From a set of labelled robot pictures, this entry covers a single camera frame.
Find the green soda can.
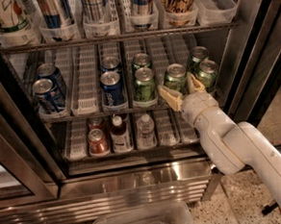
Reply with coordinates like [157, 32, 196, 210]
[164, 63, 187, 93]

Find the green can front right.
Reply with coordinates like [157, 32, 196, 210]
[194, 60, 217, 92]

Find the orange tall can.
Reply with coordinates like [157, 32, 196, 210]
[160, 0, 194, 27]

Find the empty white tray middle shelf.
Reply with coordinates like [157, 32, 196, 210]
[70, 45, 99, 116]

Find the stainless steel fridge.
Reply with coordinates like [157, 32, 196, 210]
[0, 0, 281, 224]

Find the blue red energy can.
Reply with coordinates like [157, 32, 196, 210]
[130, 0, 153, 29]

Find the clear plastic bin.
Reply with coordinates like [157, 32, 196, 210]
[92, 202, 193, 224]

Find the red can back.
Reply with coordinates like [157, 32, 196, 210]
[88, 116, 106, 130]

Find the empty white tray top shelf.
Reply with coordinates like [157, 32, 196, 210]
[194, 0, 237, 26]

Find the green can back middle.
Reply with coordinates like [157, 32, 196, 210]
[131, 53, 152, 73]

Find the green can front middle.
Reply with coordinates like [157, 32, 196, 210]
[134, 67, 156, 102]

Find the red can front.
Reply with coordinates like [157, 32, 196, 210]
[89, 129, 110, 156]

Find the clear water bottle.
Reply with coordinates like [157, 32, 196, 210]
[137, 113, 157, 150]

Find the blue can front left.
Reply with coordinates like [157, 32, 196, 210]
[33, 78, 65, 114]

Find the blue can back centre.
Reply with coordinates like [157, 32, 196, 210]
[100, 56, 122, 74]

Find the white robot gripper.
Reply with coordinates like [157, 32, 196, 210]
[158, 72, 218, 126]

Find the blue silver tall can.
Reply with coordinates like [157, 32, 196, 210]
[37, 0, 74, 29]

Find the plaid tall can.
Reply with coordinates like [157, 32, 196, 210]
[82, 0, 109, 24]

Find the white tall can top shelf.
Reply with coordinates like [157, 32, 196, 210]
[0, 0, 32, 34]

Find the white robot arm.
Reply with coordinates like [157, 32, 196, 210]
[158, 74, 281, 208]

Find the green can back right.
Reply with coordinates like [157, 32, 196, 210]
[187, 46, 209, 74]

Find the empty white tray shelf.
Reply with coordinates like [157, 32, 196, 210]
[194, 0, 237, 26]
[70, 45, 99, 116]

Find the black stand leg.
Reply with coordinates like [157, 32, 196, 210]
[261, 202, 278, 216]

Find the blue can front centre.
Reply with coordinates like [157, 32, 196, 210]
[100, 71, 125, 107]

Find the brown drink bottle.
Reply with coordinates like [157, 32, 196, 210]
[110, 115, 132, 153]

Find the blue can back left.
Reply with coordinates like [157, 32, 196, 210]
[38, 62, 66, 96]

